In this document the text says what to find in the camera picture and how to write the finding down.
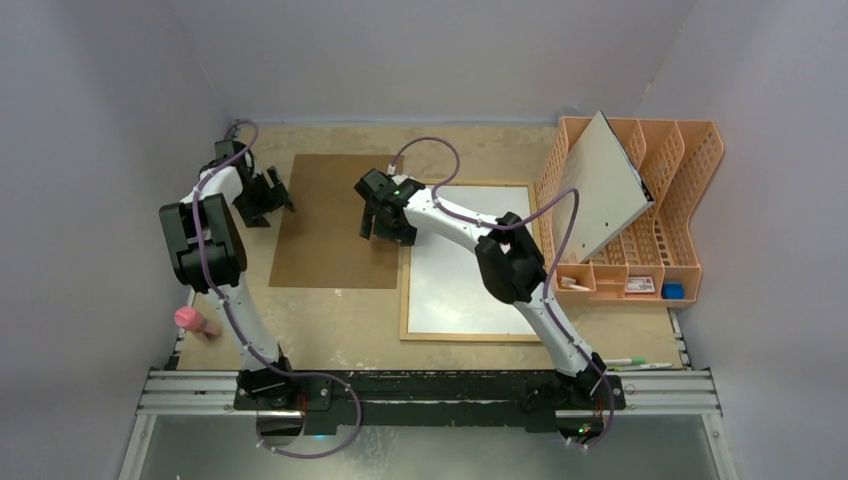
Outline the blue small block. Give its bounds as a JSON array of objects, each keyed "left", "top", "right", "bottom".
[{"left": 661, "top": 282, "right": 686, "bottom": 300}]

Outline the pink bottle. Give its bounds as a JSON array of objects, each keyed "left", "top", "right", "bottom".
[{"left": 174, "top": 306, "right": 222, "bottom": 341}]

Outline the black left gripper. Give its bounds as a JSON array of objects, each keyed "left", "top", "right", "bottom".
[{"left": 234, "top": 169, "right": 292, "bottom": 228}]

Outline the cat and books photo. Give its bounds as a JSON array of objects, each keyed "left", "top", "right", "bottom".
[{"left": 406, "top": 185, "right": 539, "bottom": 337}]

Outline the light wooden picture frame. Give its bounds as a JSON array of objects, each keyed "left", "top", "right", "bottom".
[{"left": 398, "top": 180, "right": 547, "bottom": 344}]

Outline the small red white box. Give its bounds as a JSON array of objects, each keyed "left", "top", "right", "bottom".
[{"left": 625, "top": 276, "right": 656, "bottom": 295}]

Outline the brown cardboard backing board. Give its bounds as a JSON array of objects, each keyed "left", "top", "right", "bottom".
[{"left": 269, "top": 154, "right": 400, "bottom": 290}]

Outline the orange plastic desk organizer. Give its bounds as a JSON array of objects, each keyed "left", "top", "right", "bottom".
[{"left": 535, "top": 112, "right": 724, "bottom": 308}]

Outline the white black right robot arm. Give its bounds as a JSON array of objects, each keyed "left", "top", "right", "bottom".
[{"left": 354, "top": 169, "right": 614, "bottom": 407}]

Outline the aluminium rail base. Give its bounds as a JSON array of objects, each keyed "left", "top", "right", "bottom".
[{"left": 137, "top": 370, "right": 721, "bottom": 436}]

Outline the grey white board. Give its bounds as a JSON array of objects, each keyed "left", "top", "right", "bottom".
[{"left": 551, "top": 111, "right": 655, "bottom": 264}]

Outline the green capped marker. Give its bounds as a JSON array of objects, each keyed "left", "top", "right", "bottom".
[{"left": 606, "top": 357, "right": 647, "bottom": 367}]

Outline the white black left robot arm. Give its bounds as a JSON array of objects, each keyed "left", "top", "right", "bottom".
[{"left": 158, "top": 138, "right": 298, "bottom": 409}]

